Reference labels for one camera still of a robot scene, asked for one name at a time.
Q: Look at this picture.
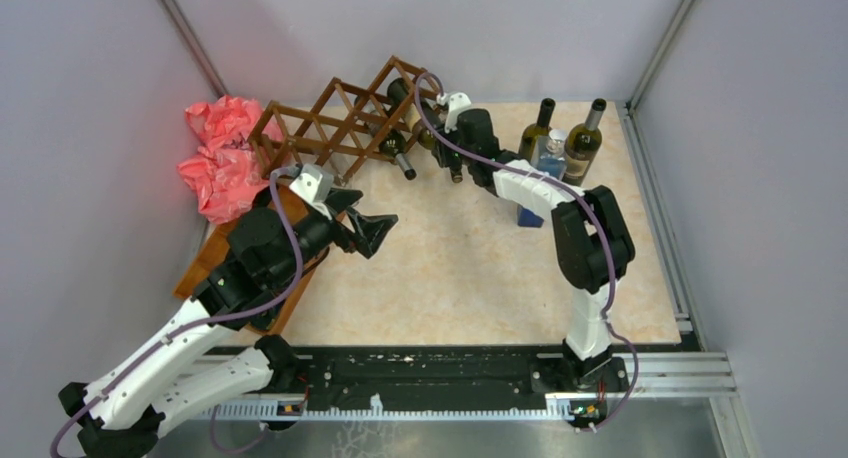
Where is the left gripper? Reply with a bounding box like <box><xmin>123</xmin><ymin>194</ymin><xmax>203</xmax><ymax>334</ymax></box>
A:
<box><xmin>269</xmin><ymin>187</ymin><xmax>397</xmax><ymax>284</ymax></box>

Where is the dark green wine bottle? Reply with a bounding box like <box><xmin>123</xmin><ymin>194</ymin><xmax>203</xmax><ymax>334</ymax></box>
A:
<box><xmin>354</xmin><ymin>97</ymin><xmax>417</xmax><ymax>180</ymax></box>
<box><xmin>386</xmin><ymin>78</ymin><xmax>440</xmax><ymax>151</ymax></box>

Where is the clear glass bottle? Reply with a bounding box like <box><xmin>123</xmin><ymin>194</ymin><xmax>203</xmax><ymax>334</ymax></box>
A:
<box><xmin>331</xmin><ymin>169</ymin><xmax>350</xmax><ymax>187</ymax></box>

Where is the blue square glass bottle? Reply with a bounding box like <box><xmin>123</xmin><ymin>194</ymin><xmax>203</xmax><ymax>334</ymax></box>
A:
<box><xmin>517</xmin><ymin>129</ymin><xmax>567</xmax><ymax>228</ymax></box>

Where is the dark green wine bottle front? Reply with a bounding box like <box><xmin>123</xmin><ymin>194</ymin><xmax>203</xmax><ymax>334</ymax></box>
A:
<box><xmin>354</xmin><ymin>97</ymin><xmax>417</xmax><ymax>180</ymax></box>

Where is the brown wooden wine rack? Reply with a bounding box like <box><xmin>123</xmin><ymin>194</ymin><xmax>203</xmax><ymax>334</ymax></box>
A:
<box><xmin>248</xmin><ymin>56</ymin><xmax>425</xmax><ymax>180</ymax></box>

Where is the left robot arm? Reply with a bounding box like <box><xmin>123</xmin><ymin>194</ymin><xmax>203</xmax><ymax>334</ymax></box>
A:
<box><xmin>59</xmin><ymin>188</ymin><xmax>398</xmax><ymax>457</ymax></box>

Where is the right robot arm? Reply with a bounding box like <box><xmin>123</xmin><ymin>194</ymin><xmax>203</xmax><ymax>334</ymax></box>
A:
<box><xmin>428</xmin><ymin>108</ymin><xmax>635</xmax><ymax>390</ymax></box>

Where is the clear labelled liquor bottle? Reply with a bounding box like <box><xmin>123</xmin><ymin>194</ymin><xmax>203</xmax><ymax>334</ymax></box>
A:
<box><xmin>449</xmin><ymin>165</ymin><xmax>463</xmax><ymax>183</ymax></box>

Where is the dark wine bottle back left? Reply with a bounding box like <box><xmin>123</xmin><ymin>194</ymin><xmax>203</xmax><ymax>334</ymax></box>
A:
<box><xmin>518</xmin><ymin>98</ymin><xmax>556</xmax><ymax>162</ymax></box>

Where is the dark wine bottle back right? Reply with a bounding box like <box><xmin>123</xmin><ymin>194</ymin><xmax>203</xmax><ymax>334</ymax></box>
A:
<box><xmin>562</xmin><ymin>98</ymin><xmax>607</xmax><ymax>186</ymax></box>

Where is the rolled dark belt lower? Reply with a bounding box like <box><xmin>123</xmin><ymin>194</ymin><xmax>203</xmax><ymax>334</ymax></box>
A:
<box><xmin>250</xmin><ymin>305</ymin><xmax>282</xmax><ymax>333</ymax></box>

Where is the wooden compartment tray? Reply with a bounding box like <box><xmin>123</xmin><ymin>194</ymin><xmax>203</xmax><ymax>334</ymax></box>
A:
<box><xmin>173</xmin><ymin>185</ymin><xmax>330</xmax><ymax>335</ymax></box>

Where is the pink plastic bag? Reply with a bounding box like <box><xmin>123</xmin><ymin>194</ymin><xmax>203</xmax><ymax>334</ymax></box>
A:
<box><xmin>176</xmin><ymin>95</ymin><xmax>268</xmax><ymax>225</ymax></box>

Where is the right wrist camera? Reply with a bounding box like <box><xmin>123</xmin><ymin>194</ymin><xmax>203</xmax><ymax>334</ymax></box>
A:
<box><xmin>436</xmin><ymin>92</ymin><xmax>472</xmax><ymax>133</ymax></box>

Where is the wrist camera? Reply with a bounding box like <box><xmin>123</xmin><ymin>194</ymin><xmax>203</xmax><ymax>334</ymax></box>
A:
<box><xmin>288</xmin><ymin>164</ymin><xmax>334</xmax><ymax>219</ymax></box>
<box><xmin>436</xmin><ymin>92</ymin><xmax>472</xmax><ymax>133</ymax></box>

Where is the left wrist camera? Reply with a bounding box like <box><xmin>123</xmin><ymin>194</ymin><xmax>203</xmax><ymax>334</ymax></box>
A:
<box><xmin>288</xmin><ymin>164</ymin><xmax>334</xmax><ymax>219</ymax></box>

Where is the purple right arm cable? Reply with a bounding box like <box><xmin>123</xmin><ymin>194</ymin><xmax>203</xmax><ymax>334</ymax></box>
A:
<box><xmin>413</xmin><ymin>70</ymin><xmax>641</xmax><ymax>433</ymax></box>

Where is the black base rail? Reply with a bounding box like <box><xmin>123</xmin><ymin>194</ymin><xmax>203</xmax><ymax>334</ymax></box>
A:
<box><xmin>142</xmin><ymin>343</ymin><xmax>737</xmax><ymax>423</ymax></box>

